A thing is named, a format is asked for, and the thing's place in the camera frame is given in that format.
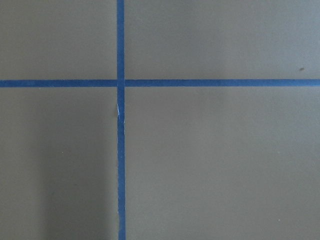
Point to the long vertical blue tape line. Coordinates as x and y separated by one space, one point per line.
121 118

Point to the long horizontal blue tape line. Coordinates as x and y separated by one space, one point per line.
81 83

